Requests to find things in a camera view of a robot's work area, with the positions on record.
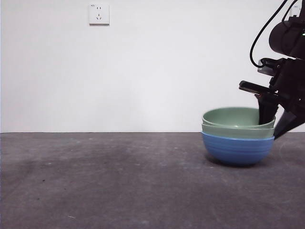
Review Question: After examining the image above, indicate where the green ribbed bowl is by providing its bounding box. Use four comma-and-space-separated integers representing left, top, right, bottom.
202, 107, 277, 130
201, 122, 276, 139

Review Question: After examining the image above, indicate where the blue ribbed bowl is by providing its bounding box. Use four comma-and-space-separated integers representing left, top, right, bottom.
201, 131, 275, 167

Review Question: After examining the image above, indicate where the pale grey right camera box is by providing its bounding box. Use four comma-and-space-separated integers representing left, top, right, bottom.
257, 58, 278, 75

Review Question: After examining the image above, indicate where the thin black camera cable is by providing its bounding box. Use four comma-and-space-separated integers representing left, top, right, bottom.
249, 0, 290, 68

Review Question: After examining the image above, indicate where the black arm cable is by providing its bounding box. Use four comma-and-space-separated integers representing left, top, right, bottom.
282, 0, 300, 23

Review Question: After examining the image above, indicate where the white wall socket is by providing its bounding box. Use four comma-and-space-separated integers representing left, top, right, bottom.
88, 2, 111, 26
291, 5, 303, 18

